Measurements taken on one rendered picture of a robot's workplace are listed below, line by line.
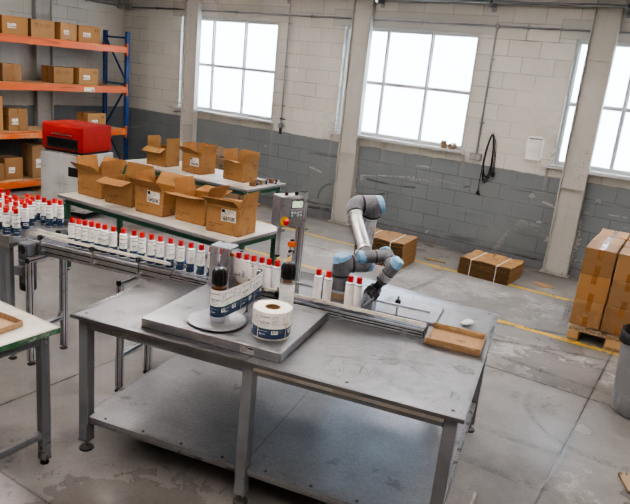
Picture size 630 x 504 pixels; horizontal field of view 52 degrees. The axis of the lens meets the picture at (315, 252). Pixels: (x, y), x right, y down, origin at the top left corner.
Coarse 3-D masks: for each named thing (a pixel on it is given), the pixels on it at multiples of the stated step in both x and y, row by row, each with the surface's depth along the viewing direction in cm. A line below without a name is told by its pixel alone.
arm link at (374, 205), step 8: (368, 200) 385; (376, 200) 386; (360, 208) 394; (368, 208) 385; (376, 208) 387; (384, 208) 388; (368, 216) 390; (376, 216) 390; (368, 224) 394; (368, 232) 397; (360, 264) 407; (368, 264) 408; (360, 272) 412
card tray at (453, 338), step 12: (444, 324) 372; (432, 336) 362; (444, 336) 364; (456, 336) 366; (468, 336) 367; (480, 336) 366; (444, 348) 348; (456, 348) 346; (468, 348) 343; (480, 348) 352
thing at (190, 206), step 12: (180, 180) 585; (192, 180) 598; (180, 192) 584; (192, 192) 599; (204, 192) 597; (216, 192) 570; (228, 192) 591; (180, 204) 579; (192, 204) 572; (204, 204) 565; (180, 216) 582; (192, 216) 575; (204, 216) 568
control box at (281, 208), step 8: (280, 200) 378; (288, 200) 380; (304, 200) 386; (272, 208) 386; (280, 208) 379; (288, 208) 381; (272, 216) 387; (280, 216) 380; (288, 216) 383; (272, 224) 387; (280, 224) 381; (296, 224) 388
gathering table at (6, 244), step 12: (36, 228) 478; (48, 228) 481; (60, 228) 484; (0, 240) 438; (12, 240) 443; (24, 240) 448; (0, 252) 515; (12, 252) 444; (0, 264) 518; (12, 264) 446; (0, 276) 521; (12, 276) 448; (0, 288) 524; (12, 288) 450; (0, 300) 527; (12, 300) 452
